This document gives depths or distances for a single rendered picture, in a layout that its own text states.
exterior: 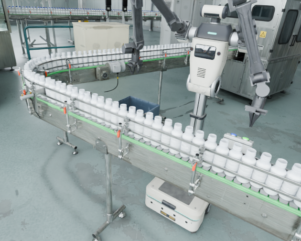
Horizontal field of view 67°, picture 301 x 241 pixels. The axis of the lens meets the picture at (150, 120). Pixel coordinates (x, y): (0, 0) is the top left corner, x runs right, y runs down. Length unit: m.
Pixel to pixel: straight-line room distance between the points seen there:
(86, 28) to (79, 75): 2.53
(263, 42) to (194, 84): 3.08
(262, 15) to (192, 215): 3.65
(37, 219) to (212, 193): 1.58
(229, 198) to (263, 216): 0.15
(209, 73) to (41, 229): 1.80
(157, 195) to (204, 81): 1.03
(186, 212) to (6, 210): 1.56
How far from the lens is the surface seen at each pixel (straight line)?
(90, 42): 5.22
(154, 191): 2.07
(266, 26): 4.64
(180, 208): 1.99
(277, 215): 1.17
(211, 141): 1.10
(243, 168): 1.10
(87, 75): 2.75
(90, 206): 2.30
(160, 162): 1.26
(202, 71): 1.64
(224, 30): 1.65
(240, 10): 1.13
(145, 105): 1.96
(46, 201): 2.44
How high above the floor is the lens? 1.70
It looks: 28 degrees down
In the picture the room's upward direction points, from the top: 4 degrees clockwise
